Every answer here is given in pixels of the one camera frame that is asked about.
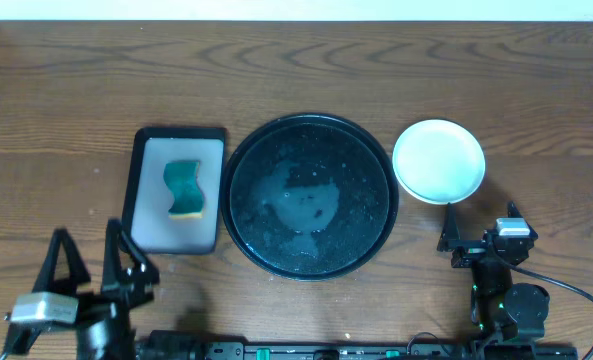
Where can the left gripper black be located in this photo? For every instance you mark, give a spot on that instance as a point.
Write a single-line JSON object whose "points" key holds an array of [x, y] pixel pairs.
{"points": [[123, 291]]}

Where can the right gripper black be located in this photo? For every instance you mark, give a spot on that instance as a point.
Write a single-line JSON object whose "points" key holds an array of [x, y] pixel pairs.
{"points": [[471, 251]]}

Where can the mint green plate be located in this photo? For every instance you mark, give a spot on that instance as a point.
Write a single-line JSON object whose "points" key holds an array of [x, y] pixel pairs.
{"points": [[438, 162]]}

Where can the green yellow sponge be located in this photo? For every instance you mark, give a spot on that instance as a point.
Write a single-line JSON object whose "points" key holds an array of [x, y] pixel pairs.
{"points": [[180, 177]]}

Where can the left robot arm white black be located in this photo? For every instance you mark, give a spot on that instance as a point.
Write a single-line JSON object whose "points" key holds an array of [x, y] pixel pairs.
{"points": [[100, 320]]}

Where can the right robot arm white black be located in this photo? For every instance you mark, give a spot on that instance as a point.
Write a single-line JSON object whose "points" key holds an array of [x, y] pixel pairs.
{"points": [[510, 316]]}

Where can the rectangular black grey tray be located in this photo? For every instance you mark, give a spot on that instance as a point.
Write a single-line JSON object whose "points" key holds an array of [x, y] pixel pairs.
{"points": [[147, 199]]}

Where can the round black tray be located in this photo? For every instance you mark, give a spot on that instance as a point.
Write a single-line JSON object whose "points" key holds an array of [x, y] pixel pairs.
{"points": [[309, 196]]}

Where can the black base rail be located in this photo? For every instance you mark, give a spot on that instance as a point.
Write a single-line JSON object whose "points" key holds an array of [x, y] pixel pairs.
{"points": [[185, 346]]}

